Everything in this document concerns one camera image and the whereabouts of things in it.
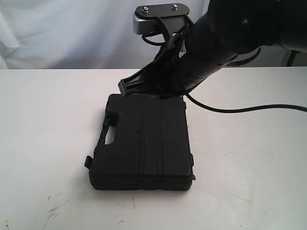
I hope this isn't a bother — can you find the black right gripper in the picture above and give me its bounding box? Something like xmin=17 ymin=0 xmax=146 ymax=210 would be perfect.
xmin=118 ymin=45 xmax=189 ymax=98

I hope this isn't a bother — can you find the black plastic tool case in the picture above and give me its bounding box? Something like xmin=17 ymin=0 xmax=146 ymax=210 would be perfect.
xmin=84 ymin=94 xmax=195 ymax=191

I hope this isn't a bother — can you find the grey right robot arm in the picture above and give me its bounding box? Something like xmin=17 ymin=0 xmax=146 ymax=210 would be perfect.
xmin=118 ymin=0 xmax=307 ymax=97

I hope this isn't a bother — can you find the black stand pole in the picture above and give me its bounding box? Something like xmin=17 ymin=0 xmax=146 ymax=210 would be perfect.
xmin=286 ymin=50 xmax=298 ymax=67

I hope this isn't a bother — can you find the white backdrop curtain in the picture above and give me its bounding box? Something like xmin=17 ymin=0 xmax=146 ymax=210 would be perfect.
xmin=0 ymin=0 xmax=298 ymax=70

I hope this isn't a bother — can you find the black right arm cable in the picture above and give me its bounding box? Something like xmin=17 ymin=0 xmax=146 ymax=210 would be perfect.
xmin=141 ymin=14 xmax=307 ymax=113

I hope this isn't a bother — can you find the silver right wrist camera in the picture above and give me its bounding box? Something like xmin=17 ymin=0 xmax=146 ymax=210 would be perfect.
xmin=132 ymin=3 xmax=190 ymax=35

